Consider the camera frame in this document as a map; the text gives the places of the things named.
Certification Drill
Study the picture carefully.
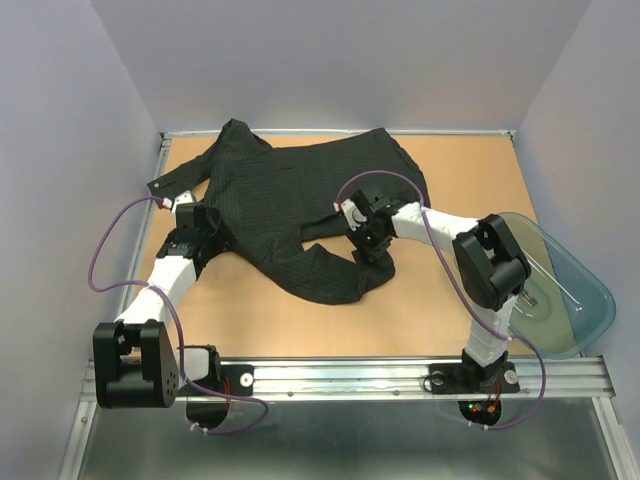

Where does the black pinstriped long sleeve shirt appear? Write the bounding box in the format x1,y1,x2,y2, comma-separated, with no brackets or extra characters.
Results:
148,119,429,305

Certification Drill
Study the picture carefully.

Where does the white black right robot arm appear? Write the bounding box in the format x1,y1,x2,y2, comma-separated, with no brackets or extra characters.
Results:
334,188,531,394

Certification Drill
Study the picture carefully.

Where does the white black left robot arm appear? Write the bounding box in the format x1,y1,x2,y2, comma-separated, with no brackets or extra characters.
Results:
92,191,233,409

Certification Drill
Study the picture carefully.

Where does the translucent blue plastic bin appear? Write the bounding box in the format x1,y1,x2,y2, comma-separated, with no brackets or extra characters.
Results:
501,212,616,360

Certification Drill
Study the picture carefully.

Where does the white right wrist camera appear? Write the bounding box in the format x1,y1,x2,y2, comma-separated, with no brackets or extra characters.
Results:
334,199,367,231

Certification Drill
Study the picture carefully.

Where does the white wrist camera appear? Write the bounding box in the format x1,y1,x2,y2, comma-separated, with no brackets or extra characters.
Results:
334,199,367,231
163,190,196,211

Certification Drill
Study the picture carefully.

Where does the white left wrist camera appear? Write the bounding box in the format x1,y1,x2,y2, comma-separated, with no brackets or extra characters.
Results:
163,190,196,211

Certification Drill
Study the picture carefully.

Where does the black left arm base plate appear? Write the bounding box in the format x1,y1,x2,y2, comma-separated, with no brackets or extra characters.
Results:
187,363,255,397

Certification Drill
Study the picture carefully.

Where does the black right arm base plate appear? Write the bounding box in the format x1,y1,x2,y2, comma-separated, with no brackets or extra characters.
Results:
422,362,521,396

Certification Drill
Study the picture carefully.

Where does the aluminium table frame rail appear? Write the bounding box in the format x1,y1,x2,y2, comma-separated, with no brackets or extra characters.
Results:
57,128,640,480

